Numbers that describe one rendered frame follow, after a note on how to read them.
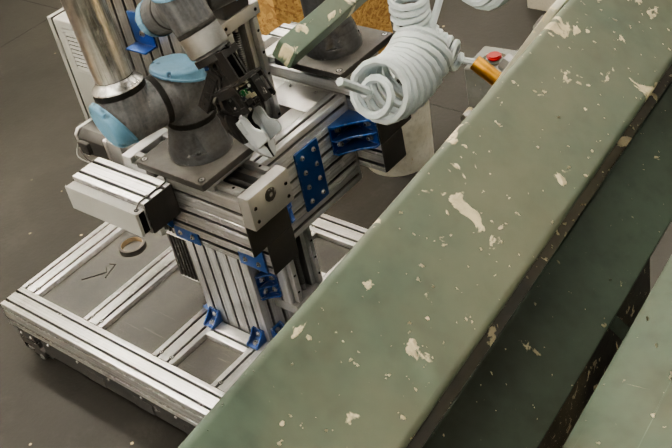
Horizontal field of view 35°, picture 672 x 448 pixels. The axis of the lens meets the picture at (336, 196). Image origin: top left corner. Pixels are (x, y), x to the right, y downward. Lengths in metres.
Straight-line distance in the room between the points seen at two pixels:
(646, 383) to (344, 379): 0.21
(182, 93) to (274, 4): 1.75
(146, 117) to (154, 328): 1.15
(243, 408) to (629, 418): 0.25
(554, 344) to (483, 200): 0.27
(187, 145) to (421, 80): 1.48
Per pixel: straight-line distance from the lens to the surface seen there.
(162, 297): 3.43
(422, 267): 0.69
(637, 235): 1.10
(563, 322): 1.00
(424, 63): 0.98
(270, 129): 1.88
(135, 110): 2.30
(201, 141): 2.41
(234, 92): 1.80
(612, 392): 0.73
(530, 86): 0.83
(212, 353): 3.18
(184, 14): 1.81
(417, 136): 3.95
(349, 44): 2.71
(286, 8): 4.10
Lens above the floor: 2.34
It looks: 36 degrees down
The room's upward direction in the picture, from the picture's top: 13 degrees counter-clockwise
